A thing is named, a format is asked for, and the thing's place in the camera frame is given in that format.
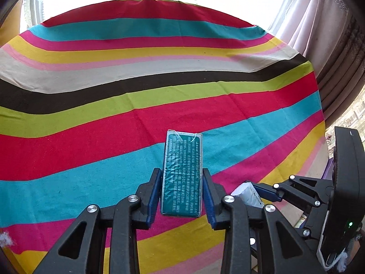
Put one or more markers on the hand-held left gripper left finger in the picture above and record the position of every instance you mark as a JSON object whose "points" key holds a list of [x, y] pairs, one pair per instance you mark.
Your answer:
{"points": [[155, 205]]}

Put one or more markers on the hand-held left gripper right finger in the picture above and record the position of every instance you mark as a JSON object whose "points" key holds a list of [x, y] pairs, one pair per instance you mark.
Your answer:
{"points": [[207, 202]]}

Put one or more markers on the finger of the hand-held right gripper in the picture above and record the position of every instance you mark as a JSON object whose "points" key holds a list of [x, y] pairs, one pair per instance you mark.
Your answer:
{"points": [[263, 192], [319, 222]]}

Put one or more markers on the small white packet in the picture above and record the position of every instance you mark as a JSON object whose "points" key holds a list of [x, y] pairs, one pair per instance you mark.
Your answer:
{"points": [[248, 195]]}

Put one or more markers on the purple cardboard box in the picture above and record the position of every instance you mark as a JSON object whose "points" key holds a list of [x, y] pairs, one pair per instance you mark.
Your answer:
{"points": [[328, 171]]}

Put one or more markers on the dark teal box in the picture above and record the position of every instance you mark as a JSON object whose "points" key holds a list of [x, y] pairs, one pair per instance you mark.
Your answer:
{"points": [[182, 174]]}

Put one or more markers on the white lace sheer curtain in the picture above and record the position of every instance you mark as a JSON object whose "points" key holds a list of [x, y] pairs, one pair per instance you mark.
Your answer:
{"points": [[345, 120], [34, 5]]}

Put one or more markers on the beige embroidered curtain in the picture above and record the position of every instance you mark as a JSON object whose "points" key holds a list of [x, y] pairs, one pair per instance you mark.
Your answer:
{"points": [[339, 77]]}

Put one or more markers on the colourful striped tablecloth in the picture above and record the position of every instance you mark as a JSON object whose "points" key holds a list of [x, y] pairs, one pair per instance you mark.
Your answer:
{"points": [[142, 91]]}

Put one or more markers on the pale pink curtain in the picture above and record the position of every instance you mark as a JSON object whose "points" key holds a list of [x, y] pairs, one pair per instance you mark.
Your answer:
{"points": [[302, 14]]}

